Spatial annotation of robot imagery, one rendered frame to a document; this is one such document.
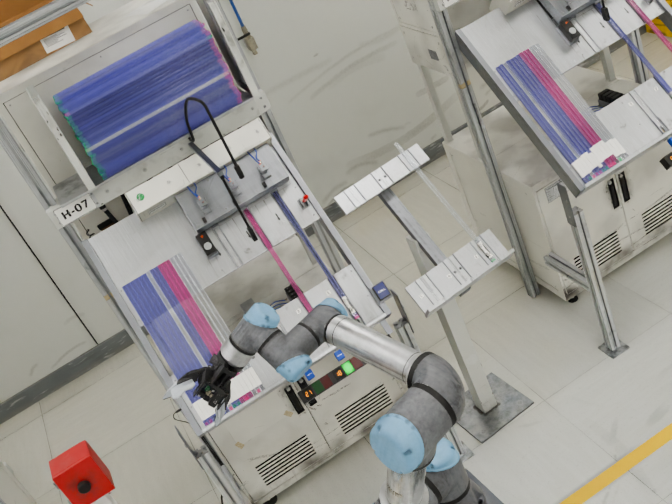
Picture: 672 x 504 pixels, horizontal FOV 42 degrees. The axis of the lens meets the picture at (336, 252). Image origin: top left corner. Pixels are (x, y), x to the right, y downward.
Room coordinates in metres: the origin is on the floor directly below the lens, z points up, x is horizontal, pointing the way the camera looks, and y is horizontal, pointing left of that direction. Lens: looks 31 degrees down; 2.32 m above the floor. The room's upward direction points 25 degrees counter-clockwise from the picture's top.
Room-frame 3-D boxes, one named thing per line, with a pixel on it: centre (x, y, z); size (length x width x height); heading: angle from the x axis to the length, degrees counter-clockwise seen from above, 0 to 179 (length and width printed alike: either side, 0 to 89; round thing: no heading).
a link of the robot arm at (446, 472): (1.54, 0.01, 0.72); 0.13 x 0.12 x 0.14; 120
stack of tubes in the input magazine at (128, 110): (2.65, 0.32, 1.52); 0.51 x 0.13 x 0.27; 102
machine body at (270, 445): (2.76, 0.40, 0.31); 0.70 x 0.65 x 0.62; 102
